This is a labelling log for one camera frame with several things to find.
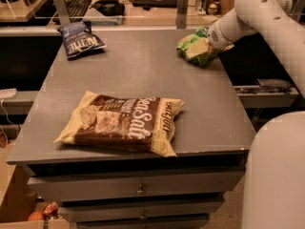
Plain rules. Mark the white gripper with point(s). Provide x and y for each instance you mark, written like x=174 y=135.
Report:
x=216 y=37

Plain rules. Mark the green rice chip bag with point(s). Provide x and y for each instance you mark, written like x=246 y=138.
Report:
x=184 y=43

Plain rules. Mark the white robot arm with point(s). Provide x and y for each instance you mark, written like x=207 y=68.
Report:
x=274 y=186

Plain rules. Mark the brown sea salt chip bag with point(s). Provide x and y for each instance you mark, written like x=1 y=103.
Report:
x=142 y=125

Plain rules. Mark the blue Kettle chip bag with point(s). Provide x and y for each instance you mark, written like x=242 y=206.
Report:
x=78 y=39

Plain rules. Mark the cans on back desk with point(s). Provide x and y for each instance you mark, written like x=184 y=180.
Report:
x=207 y=7

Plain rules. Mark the black laptop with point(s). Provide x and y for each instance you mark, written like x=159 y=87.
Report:
x=155 y=3

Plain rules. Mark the grey drawer cabinet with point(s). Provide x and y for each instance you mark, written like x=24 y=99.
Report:
x=107 y=188

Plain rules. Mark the black headphones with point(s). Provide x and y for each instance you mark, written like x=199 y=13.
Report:
x=109 y=7

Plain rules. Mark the black keyboard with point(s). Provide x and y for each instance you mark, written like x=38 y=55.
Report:
x=76 y=10

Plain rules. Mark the white power strip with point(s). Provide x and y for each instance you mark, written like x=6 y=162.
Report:
x=7 y=93

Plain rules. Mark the red snack packet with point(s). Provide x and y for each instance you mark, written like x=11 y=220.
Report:
x=51 y=209

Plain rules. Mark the orange fruit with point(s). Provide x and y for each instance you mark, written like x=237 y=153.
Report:
x=36 y=215

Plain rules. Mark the grey metal rail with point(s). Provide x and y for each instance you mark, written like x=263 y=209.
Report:
x=267 y=93

